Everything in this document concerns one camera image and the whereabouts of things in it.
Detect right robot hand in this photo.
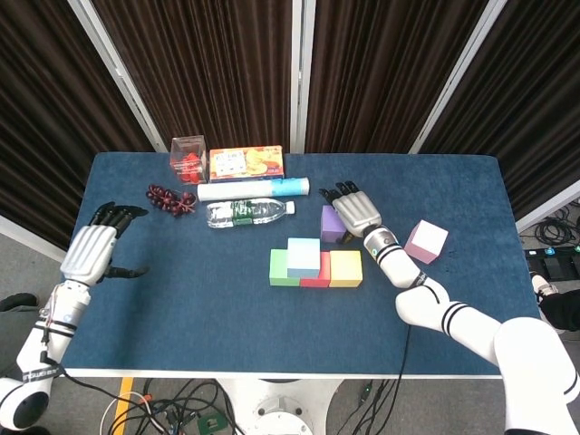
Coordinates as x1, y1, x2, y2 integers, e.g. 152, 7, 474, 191
318, 179, 382, 244

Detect pink cube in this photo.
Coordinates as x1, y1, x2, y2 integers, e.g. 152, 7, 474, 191
403, 219, 450, 265

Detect white sneaker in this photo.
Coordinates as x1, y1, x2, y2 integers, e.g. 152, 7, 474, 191
530, 270, 559, 295

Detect black trouser leg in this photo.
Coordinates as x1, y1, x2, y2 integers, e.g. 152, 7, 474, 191
538, 289, 580, 334

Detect green cube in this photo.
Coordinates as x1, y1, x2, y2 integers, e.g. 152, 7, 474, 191
268, 247, 303, 287

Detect red cube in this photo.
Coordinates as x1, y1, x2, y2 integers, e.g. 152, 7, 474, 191
298, 251, 332, 289

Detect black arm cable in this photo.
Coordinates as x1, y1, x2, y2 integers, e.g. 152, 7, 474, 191
38, 334, 155, 411
395, 324, 412, 380

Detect green circuit board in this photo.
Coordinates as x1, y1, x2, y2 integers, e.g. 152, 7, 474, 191
198, 411, 227, 435

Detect purple cube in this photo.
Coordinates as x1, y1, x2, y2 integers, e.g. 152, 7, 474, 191
320, 204, 353, 245

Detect dark red grape bunch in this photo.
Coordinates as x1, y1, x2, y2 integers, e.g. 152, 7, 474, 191
145, 183, 198, 218

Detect yellow floor tape strip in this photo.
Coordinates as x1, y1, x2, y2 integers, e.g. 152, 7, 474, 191
111, 378, 136, 435

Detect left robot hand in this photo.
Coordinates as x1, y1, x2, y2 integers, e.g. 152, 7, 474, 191
60, 202, 150, 287

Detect black cables with green plug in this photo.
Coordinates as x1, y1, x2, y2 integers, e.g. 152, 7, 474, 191
337, 378, 400, 435

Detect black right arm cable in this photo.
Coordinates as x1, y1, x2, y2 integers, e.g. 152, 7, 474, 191
395, 324, 412, 380

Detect clear coffee capsule box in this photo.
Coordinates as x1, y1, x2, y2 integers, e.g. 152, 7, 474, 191
169, 134, 210, 184

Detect light blue cube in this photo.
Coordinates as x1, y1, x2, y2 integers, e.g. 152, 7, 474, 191
286, 237, 322, 279

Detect clear plastic water bottle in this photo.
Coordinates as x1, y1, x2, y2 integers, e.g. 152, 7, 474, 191
206, 198, 296, 230

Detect white table pedestal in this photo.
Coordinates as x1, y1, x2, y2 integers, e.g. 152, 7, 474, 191
212, 376, 348, 435

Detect black floor cable bundle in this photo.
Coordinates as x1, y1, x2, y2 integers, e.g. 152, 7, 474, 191
135, 378, 241, 435

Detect orange cracker box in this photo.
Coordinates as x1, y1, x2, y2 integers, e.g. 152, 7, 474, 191
208, 144, 285, 184

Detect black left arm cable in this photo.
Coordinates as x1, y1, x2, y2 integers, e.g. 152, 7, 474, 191
38, 334, 155, 411

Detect blue table cloth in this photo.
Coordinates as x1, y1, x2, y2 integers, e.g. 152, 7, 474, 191
58, 151, 541, 377

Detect white and cyan tube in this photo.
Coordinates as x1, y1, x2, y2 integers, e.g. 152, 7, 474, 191
197, 177, 312, 203

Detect black floor cable coil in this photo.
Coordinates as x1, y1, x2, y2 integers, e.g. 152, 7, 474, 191
534, 206, 580, 248

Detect black foot pedal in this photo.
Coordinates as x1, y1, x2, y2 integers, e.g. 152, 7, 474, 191
523, 246, 580, 282

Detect brown curtain partition panel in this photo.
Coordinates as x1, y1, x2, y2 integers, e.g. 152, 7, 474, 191
0, 0, 169, 264
407, 0, 580, 232
67, 0, 304, 154
298, 0, 508, 155

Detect yellow cube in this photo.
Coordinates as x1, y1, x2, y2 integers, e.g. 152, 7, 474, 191
328, 249, 364, 288

